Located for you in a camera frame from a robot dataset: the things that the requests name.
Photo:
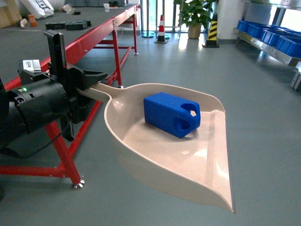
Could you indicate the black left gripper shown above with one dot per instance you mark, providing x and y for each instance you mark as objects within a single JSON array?
[{"x": 75, "y": 79}]

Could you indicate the blue plastic block part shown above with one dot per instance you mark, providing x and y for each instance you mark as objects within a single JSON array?
[{"x": 175, "y": 115}]

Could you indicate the beige plastic dustpan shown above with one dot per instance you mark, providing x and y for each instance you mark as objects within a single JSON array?
[{"x": 194, "y": 168}]

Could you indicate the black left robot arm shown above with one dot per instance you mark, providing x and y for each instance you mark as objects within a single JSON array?
[{"x": 45, "y": 98}]

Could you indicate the steel roller shelf rack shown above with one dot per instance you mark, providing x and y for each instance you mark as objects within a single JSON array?
[{"x": 282, "y": 44}]

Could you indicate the black box right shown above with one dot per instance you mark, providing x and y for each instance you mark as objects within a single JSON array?
[{"x": 78, "y": 25}]

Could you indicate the black box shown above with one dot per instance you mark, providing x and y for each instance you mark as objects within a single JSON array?
[
  {"x": 78, "y": 25},
  {"x": 55, "y": 25}
]

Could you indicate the black box left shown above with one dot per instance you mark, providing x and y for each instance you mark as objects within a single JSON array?
[{"x": 55, "y": 25}]

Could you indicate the white paper cup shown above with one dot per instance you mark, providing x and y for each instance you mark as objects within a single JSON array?
[{"x": 106, "y": 7}]

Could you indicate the red white traffic cone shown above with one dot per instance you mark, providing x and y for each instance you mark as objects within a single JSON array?
[{"x": 161, "y": 39}]

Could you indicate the orange bottle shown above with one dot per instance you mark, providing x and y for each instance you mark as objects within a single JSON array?
[{"x": 32, "y": 20}]

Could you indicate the white printed bag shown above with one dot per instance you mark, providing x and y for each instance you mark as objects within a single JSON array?
[{"x": 38, "y": 8}]

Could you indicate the large cardboard box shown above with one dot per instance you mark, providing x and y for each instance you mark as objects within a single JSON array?
[{"x": 9, "y": 13}]

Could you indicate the potted green plant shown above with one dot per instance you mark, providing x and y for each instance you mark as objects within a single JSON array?
[{"x": 194, "y": 14}]

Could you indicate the yellow black traffic cone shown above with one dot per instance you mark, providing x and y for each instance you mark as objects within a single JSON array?
[{"x": 211, "y": 41}]

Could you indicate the red table frame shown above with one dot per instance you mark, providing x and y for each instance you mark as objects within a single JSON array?
[{"x": 102, "y": 35}]

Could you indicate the wooden handled brush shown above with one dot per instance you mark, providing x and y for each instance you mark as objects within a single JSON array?
[{"x": 22, "y": 23}]

